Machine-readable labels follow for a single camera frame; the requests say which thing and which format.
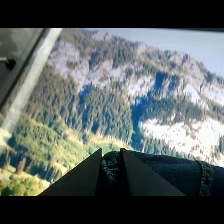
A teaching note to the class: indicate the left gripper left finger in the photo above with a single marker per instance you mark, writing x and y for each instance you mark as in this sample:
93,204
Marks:
80,181

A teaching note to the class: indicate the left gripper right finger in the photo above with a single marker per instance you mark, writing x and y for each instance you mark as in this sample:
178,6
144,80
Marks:
143,180

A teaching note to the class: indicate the dark blue jeans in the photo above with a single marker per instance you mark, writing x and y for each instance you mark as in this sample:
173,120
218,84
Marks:
166,173

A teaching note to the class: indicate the silver frame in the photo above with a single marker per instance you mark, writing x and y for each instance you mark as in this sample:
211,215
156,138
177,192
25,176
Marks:
30,80

